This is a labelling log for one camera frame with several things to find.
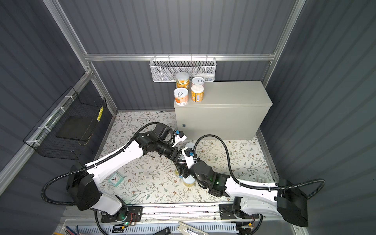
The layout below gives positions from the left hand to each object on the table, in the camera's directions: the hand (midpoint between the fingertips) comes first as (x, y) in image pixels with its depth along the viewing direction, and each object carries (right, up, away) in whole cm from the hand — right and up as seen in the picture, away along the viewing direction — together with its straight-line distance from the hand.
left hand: (185, 158), depth 74 cm
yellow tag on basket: (-50, +23, +10) cm, 56 cm away
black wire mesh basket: (-61, +16, 0) cm, 63 cm away
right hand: (-2, 0, 0) cm, 2 cm away
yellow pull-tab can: (+2, -15, +7) cm, 16 cm away
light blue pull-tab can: (+2, +4, +19) cm, 19 cm away
